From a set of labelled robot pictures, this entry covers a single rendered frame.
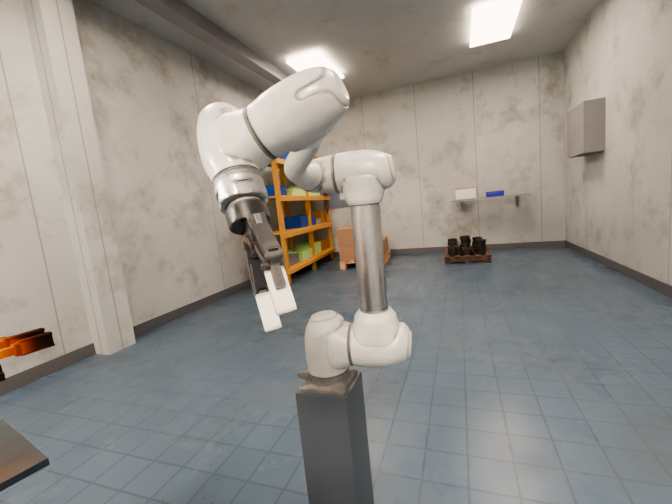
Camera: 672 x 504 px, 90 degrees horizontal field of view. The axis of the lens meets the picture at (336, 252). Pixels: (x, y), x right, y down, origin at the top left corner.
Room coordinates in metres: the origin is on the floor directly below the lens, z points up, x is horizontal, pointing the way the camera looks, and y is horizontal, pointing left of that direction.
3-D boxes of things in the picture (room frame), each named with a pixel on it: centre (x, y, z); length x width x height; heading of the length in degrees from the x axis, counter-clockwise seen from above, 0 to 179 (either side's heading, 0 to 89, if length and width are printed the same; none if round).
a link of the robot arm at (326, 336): (1.22, 0.06, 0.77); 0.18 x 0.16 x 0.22; 76
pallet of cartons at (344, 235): (7.29, -0.66, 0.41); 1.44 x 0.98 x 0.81; 159
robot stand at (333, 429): (1.22, 0.07, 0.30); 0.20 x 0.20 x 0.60; 69
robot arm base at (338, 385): (1.23, 0.09, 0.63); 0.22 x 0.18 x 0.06; 69
